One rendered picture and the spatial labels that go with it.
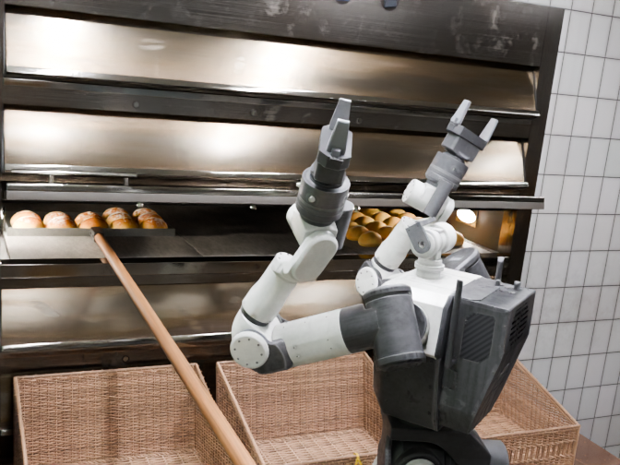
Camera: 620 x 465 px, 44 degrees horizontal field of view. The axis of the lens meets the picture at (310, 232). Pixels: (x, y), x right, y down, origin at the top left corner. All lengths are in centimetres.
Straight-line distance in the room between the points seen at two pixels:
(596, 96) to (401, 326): 188
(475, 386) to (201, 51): 129
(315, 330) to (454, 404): 34
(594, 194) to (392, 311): 189
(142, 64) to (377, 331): 117
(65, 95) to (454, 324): 128
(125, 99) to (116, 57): 12
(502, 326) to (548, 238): 160
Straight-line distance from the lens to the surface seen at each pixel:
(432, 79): 269
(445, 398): 163
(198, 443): 252
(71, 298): 241
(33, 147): 227
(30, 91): 226
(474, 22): 278
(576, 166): 314
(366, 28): 255
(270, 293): 148
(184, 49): 234
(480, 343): 157
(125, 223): 272
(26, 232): 267
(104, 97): 229
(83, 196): 216
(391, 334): 144
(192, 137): 237
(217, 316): 251
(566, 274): 324
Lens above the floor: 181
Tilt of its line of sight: 12 degrees down
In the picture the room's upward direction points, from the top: 6 degrees clockwise
